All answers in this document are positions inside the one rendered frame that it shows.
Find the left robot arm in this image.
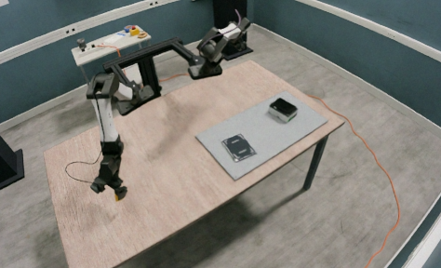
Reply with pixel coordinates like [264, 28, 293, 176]
[189, 18, 251, 77]

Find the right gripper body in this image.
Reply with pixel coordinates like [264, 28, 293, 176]
[107, 169, 127, 201]

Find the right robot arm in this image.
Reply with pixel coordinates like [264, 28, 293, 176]
[86, 74, 154, 194]

